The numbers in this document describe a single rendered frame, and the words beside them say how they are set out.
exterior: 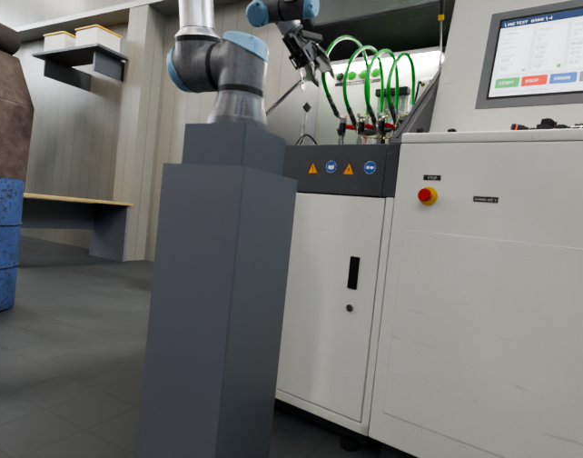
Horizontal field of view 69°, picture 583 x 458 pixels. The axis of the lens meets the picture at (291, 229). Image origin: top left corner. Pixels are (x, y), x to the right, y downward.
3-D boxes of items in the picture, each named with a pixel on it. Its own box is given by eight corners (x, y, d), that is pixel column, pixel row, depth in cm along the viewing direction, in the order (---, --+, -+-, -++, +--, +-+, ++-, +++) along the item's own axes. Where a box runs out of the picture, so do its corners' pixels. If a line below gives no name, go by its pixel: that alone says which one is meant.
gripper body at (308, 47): (296, 72, 149) (277, 41, 145) (308, 62, 154) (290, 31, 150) (311, 63, 143) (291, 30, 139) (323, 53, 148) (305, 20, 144)
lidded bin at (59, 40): (87, 61, 516) (89, 42, 516) (62, 50, 488) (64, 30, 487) (67, 64, 536) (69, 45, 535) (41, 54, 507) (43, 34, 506)
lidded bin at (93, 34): (121, 56, 488) (123, 36, 487) (95, 44, 458) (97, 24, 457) (98, 59, 507) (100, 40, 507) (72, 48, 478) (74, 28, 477)
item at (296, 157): (231, 187, 163) (235, 145, 163) (239, 188, 167) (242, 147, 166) (381, 196, 128) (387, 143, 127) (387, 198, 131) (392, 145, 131)
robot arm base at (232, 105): (244, 124, 96) (249, 79, 95) (193, 124, 103) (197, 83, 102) (279, 137, 109) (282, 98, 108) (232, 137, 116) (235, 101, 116)
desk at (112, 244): (127, 262, 476) (133, 204, 474) (12, 268, 369) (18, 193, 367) (91, 253, 507) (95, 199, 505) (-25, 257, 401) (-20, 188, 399)
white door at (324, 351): (209, 363, 166) (226, 187, 164) (213, 361, 168) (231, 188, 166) (359, 423, 128) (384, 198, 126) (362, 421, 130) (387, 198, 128)
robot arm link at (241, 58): (249, 82, 97) (255, 23, 97) (202, 84, 103) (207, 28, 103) (273, 97, 108) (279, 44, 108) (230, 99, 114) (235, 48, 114)
